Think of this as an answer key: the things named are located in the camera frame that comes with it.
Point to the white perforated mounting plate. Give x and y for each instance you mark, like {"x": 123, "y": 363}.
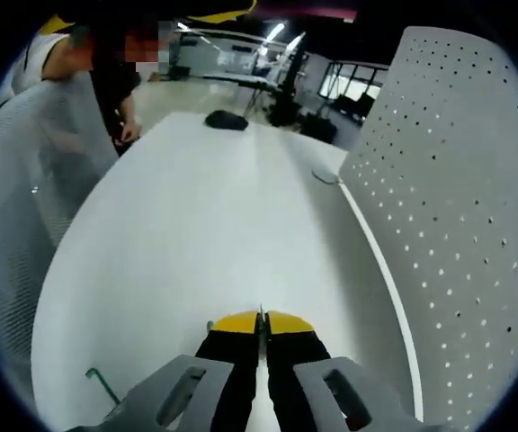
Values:
{"x": 443, "y": 180}

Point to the black tripod stand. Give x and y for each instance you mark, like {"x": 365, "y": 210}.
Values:
{"x": 288, "y": 81}

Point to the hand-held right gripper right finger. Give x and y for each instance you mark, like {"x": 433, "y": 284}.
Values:
{"x": 295, "y": 360}

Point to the black oval stand base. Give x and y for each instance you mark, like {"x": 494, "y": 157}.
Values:
{"x": 225, "y": 120}

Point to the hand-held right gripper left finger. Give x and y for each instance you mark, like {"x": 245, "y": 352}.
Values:
{"x": 227, "y": 360}

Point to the black box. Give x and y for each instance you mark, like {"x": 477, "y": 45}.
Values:
{"x": 319, "y": 128}

